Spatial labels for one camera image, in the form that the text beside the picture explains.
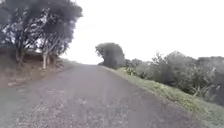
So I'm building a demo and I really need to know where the group of pale-trunked trees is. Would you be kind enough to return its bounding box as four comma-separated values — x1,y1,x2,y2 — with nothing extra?
0,0,84,70

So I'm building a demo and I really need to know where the brown dirt verge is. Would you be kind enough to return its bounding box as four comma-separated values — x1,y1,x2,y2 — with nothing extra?
0,57,80,90

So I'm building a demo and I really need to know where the dark round tree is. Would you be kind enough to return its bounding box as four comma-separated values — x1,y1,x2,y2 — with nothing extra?
94,42,127,70

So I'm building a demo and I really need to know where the grey asphalt road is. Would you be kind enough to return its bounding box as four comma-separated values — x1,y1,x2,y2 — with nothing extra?
0,62,205,128

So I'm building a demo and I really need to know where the row of green bushes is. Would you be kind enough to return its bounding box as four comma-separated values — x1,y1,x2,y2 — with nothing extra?
124,50,224,108

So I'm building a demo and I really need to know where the green grass verge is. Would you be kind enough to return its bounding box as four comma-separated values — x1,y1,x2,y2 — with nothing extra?
99,64,224,128

